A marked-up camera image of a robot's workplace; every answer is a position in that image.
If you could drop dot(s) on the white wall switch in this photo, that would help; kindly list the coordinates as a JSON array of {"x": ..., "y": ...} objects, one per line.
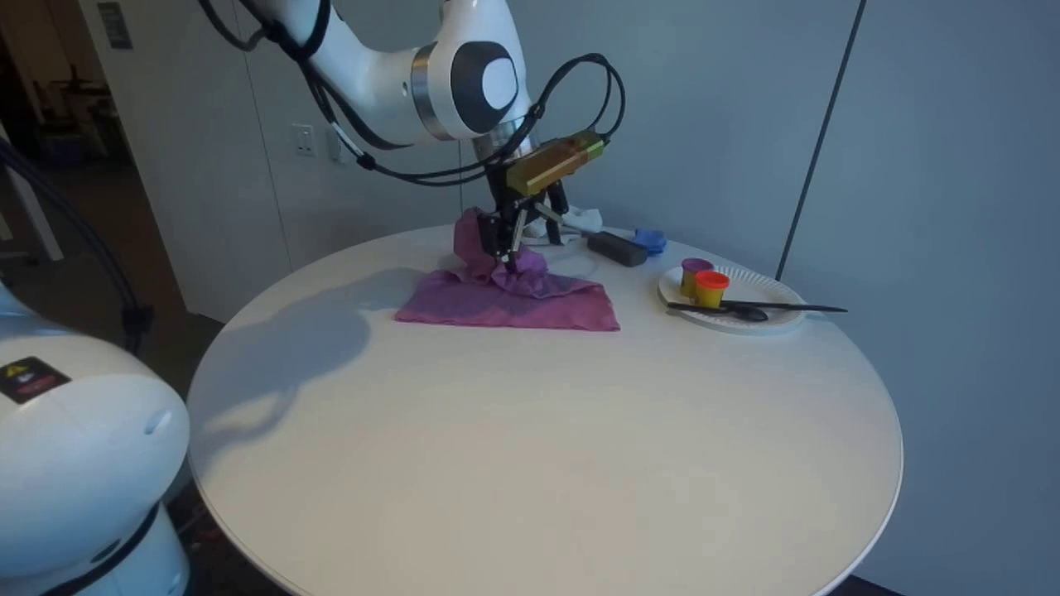
[
  {"x": 302, "y": 140},
  {"x": 336, "y": 144}
]

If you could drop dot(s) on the purple cup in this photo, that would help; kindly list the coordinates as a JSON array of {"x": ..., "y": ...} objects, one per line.
[{"x": 698, "y": 267}]

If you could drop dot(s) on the blue small object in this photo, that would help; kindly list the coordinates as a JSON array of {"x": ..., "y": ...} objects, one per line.
[{"x": 651, "y": 238}]

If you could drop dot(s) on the black brush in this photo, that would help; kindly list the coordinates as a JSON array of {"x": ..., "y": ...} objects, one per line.
[{"x": 797, "y": 306}]

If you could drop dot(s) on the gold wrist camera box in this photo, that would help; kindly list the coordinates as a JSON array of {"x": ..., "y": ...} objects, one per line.
[{"x": 556, "y": 163}]

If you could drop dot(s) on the dark wall sign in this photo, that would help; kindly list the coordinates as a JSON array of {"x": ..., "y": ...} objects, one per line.
[{"x": 114, "y": 25}]

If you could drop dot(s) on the white plate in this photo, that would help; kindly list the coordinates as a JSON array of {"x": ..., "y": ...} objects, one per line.
[{"x": 773, "y": 315}]

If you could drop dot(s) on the orange cup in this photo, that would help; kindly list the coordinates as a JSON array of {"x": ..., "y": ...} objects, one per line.
[{"x": 714, "y": 288}]

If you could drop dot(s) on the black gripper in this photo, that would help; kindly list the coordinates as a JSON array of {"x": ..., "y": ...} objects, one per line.
[{"x": 527, "y": 203}]

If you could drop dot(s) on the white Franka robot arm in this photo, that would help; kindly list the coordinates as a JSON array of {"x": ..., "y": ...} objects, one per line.
[{"x": 375, "y": 66}]

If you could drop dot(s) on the pink t-shirt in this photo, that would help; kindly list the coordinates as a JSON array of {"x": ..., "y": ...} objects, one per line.
[{"x": 507, "y": 303}]

